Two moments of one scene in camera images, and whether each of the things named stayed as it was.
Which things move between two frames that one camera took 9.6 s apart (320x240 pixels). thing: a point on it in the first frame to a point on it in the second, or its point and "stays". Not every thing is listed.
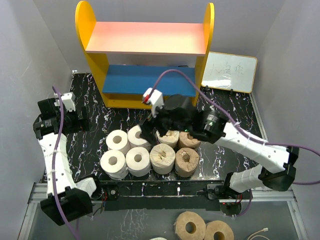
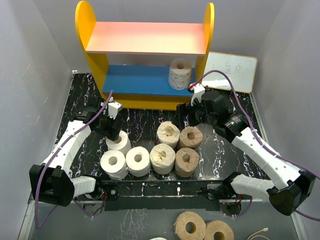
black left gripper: (80, 125) to (110, 132)
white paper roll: (113, 163) stays
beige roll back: (171, 138) stays
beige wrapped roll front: (162, 157) stays
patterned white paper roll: (134, 137) to (180, 73)
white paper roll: (116, 139) stays
